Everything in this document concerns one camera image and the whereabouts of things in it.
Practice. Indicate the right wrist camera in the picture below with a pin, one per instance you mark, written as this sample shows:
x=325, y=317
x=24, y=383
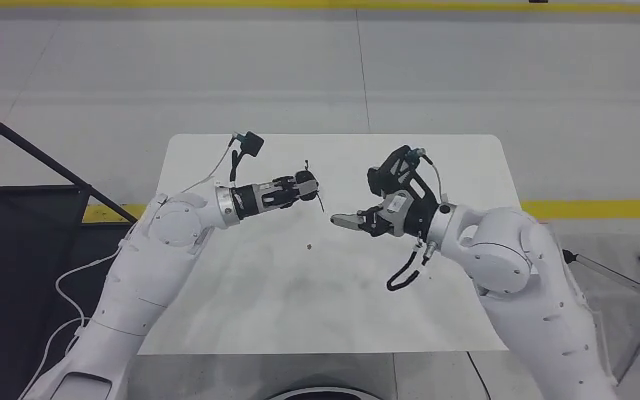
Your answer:
x=395, y=170

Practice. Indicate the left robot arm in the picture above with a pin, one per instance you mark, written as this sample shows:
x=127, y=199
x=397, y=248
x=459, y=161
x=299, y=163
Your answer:
x=150, y=270

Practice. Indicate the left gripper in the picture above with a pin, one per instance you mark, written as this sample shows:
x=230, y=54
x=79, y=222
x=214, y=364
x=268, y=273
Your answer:
x=250, y=199

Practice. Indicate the dark mesh fence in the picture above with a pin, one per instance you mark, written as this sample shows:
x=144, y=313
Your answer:
x=30, y=260

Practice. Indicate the black metal pole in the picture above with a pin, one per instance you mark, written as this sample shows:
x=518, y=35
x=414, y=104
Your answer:
x=55, y=167

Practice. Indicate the robot body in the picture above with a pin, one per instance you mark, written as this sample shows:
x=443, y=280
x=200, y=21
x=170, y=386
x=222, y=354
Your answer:
x=324, y=394

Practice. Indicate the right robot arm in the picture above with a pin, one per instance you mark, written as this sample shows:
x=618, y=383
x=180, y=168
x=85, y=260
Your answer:
x=520, y=280

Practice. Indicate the grey rod with black tip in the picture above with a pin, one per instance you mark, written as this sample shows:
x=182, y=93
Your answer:
x=600, y=270

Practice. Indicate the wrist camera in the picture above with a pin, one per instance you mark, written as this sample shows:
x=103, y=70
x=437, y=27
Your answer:
x=250, y=144
x=395, y=170

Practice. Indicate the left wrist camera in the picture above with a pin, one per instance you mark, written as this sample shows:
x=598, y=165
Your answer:
x=250, y=144

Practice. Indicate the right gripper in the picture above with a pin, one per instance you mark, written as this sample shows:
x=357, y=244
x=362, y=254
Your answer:
x=400, y=212

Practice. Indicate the thin black zip tie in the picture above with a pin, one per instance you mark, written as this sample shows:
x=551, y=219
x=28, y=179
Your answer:
x=319, y=200

